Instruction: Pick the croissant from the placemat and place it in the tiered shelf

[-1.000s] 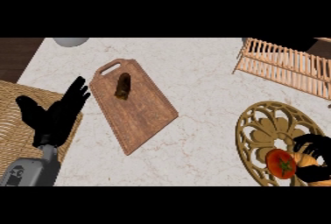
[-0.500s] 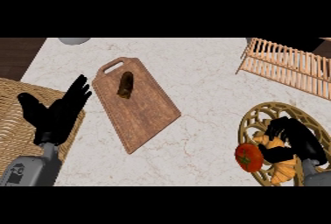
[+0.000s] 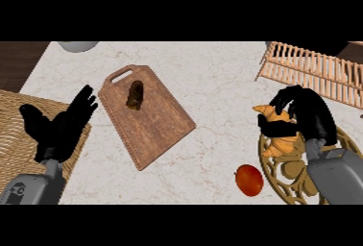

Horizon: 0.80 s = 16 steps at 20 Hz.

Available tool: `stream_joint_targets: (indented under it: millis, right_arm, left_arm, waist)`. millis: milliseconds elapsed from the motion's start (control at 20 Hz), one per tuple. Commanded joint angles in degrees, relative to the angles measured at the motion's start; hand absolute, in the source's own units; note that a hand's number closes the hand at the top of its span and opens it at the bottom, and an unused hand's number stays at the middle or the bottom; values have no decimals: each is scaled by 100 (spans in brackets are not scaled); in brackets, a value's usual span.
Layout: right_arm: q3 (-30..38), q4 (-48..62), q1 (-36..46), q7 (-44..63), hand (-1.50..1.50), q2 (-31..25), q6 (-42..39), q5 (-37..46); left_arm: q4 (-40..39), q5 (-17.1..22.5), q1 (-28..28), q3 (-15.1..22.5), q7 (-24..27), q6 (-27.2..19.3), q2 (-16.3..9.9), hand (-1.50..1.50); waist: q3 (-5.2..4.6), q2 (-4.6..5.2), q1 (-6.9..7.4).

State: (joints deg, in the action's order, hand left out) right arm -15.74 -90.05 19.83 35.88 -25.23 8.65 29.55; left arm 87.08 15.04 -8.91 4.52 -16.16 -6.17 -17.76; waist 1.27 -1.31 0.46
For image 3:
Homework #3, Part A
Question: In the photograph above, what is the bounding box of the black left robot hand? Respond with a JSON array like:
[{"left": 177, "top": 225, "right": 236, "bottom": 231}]
[{"left": 18, "top": 84, "right": 100, "bottom": 164}]

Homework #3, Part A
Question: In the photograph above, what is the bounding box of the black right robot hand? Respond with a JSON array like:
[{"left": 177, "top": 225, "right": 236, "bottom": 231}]
[{"left": 257, "top": 85, "right": 339, "bottom": 147}]

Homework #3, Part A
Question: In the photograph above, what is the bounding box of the golden croissant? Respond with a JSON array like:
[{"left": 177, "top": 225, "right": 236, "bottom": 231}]
[{"left": 251, "top": 104, "right": 303, "bottom": 159}]

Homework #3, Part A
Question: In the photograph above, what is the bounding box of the pale wooden slatted shelf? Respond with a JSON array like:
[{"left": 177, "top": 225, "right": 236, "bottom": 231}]
[{"left": 254, "top": 41, "right": 363, "bottom": 111}]

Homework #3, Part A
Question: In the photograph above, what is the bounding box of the gold openwork placemat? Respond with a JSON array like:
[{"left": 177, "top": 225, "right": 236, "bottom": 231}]
[{"left": 257, "top": 125, "right": 363, "bottom": 206}]

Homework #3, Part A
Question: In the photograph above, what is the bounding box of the woven wicker mat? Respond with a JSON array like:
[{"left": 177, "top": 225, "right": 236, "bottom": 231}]
[{"left": 0, "top": 89, "right": 93, "bottom": 193}]

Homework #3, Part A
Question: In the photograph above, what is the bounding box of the brown wooden cutting board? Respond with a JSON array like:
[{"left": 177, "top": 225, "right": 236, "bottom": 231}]
[{"left": 96, "top": 64, "right": 198, "bottom": 172}]

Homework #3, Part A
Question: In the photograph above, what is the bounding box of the dark brown food piece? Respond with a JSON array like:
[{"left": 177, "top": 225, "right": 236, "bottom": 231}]
[{"left": 125, "top": 80, "right": 146, "bottom": 111}]

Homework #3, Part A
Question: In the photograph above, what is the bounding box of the dark brown wooden panel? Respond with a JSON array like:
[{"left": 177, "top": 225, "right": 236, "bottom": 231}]
[{"left": 0, "top": 41, "right": 52, "bottom": 94}]

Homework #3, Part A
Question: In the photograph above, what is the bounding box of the red orange fruit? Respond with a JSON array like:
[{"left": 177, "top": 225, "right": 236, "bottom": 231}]
[{"left": 233, "top": 163, "right": 266, "bottom": 198}]

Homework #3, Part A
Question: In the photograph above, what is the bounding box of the grey bowl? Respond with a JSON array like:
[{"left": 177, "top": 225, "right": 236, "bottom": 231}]
[{"left": 56, "top": 41, "right": 100, "bottom": 54}]

